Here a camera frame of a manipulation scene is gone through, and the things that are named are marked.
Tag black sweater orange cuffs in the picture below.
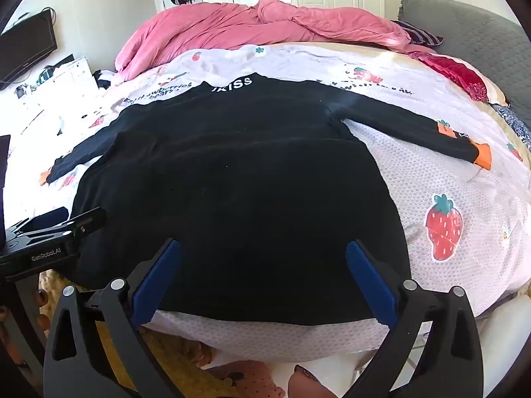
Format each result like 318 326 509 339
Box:
48 74 492 326

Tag strawberry print bed sheet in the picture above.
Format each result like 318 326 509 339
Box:
0 43 531 363

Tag white drawer cabinet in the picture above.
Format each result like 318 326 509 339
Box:
16 58 101 113

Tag black television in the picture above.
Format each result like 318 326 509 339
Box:
0 8 58 90

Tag blue patterned pillow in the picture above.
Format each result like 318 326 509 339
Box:
492 104 531 149

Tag red pillow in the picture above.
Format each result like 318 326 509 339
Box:
409 51 509 106

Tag pink duvet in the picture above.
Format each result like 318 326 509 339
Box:
115 0 428 85

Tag grey quilted headboard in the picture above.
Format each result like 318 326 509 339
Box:
398 0 530 125

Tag striped dark pillow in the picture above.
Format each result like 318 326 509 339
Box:
393 20 444 48

